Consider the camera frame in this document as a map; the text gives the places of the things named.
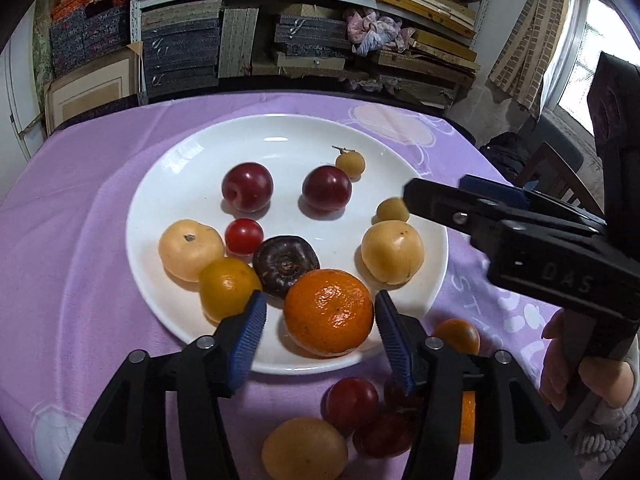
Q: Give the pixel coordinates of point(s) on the dark red plum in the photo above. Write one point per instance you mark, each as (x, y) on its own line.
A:
(247, 186)
(326, 188)

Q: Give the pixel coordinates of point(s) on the small brown longan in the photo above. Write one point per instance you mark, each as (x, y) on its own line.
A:
(350, 164)

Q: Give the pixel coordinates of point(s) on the pale peach tomato-shaped fruit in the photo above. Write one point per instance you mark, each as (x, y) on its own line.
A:
(190, 250)

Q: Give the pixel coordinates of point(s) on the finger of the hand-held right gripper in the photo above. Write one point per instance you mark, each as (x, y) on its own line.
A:
(440, 205)
(492, 192)

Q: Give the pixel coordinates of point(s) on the person's right hand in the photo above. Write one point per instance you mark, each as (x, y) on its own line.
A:
(552, 360)

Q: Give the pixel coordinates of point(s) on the stack of blue patterned boxes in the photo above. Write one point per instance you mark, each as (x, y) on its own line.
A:
(85, 35)

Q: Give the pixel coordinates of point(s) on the brick pattern curtain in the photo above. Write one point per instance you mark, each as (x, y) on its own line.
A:
(530, 45)

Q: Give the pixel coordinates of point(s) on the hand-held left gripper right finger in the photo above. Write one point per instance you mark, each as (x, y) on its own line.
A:
(395, 340)

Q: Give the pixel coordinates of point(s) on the purple printed tablecloth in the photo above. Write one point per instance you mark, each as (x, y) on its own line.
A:
(75, 260)

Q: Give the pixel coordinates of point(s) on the stack of dark flat boxes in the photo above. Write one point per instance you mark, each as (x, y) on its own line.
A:
(310, 35)

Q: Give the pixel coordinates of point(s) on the cardboard box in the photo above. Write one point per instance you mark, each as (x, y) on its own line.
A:
(85, 95)

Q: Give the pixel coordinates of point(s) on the striped yellow pepino melon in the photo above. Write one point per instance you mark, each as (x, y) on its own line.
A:
(305, 447)

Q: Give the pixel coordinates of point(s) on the white oval plate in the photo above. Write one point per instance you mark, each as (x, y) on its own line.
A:
(200, 185)

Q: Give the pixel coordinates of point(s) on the black bag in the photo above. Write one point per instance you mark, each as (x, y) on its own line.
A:
(505, 155)

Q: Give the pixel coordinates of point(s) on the white metal shelf rack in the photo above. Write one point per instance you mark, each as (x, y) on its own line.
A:
(136, 50)

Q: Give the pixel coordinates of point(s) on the small pale yellow fruit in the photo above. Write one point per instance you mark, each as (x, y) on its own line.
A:
(391, 210)

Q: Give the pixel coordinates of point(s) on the white board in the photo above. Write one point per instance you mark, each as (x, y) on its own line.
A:
(20, 100)

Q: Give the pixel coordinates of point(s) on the upright woven box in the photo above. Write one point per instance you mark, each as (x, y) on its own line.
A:
(239, 42)

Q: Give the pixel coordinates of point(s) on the dark brown round fruit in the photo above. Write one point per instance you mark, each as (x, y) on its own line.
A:
(285, 265)

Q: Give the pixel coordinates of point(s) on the pink cloth bundle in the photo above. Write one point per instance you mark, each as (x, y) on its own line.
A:
(375, 27)

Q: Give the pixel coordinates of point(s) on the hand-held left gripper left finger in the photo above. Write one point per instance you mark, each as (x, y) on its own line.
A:
(250, 335)

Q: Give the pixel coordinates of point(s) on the large orange mandarin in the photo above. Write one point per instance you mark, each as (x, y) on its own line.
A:
(327, 315)

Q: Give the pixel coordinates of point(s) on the small orange mandarin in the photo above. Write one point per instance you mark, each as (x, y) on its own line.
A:
(456, 336)

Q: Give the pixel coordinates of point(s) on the round yellow fruit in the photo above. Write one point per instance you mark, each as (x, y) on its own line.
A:
(392, 252)

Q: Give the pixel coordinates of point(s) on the dark wooden chair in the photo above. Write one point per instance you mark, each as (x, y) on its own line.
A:
(547, 170)

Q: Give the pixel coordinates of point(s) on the bright window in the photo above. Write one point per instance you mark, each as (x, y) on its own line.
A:
(585, 60)

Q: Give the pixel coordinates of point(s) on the stack of yellow wooden boxes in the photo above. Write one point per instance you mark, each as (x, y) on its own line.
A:
(440, 42)

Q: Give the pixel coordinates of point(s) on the stack of dark grey boxes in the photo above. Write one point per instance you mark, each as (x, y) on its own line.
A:
(180, 55)

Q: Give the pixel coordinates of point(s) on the green-tinged orange mandarin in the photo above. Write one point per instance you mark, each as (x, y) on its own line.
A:
(227, 285)

